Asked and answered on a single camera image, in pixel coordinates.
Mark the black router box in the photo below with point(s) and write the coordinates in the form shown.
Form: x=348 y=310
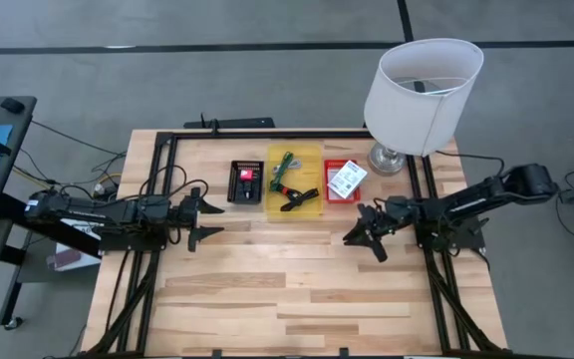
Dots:
x=237 y=122

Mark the pink wall charger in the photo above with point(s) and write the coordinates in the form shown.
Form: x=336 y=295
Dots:
x=246 y=174

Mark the grey side desk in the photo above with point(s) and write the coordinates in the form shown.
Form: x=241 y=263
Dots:
x=13 y=149

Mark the black wall charger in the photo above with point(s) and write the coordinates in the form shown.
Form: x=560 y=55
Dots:
x=247 y=189

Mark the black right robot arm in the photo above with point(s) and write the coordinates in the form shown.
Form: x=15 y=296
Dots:
x=466 y=199

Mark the black aluminium table frame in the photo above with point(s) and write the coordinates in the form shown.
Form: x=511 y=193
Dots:
x=292 y=134

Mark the maroon flat packet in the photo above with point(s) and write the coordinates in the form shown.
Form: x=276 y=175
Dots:
x=65 y=259

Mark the red slotted plastic basket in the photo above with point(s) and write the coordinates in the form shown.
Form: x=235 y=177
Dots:
x=331 y=199

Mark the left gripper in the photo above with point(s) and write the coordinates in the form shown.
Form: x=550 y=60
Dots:
x=182 y=214

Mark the black computer mouse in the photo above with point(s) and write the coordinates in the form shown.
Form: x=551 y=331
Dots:
x=12 y=105

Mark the yellow translucent plastic bin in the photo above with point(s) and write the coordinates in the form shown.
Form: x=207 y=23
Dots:
x=307 y=174

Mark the black metal support beam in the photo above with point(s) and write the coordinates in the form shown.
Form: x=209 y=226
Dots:
x=53 y=232

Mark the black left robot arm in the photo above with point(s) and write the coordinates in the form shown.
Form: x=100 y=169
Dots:
x=92 y=212

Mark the white cardboard box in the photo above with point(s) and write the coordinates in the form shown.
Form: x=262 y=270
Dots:
x=80 y=261

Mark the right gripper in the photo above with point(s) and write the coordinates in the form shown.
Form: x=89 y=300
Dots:
x=389 y=214

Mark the white green acer box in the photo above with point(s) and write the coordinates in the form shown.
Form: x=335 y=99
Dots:
x=348 y=178

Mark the black slotted plastic basket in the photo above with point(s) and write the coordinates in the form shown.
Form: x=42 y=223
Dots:
x=234 y=192

